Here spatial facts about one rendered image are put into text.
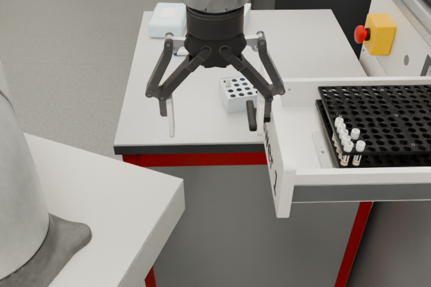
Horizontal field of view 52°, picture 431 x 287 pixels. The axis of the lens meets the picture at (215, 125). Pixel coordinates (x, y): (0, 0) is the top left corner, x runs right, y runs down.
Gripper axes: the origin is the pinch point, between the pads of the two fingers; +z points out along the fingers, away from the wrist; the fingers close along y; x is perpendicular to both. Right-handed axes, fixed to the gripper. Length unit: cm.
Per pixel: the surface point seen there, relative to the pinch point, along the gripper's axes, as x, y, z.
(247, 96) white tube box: 23.6, 7.4, 11.3
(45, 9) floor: 247, -115, 91
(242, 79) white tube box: 31.3, 6.9, 12.1
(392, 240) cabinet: 6, 40, 39
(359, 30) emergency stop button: 35.2, 32.9, 2.1
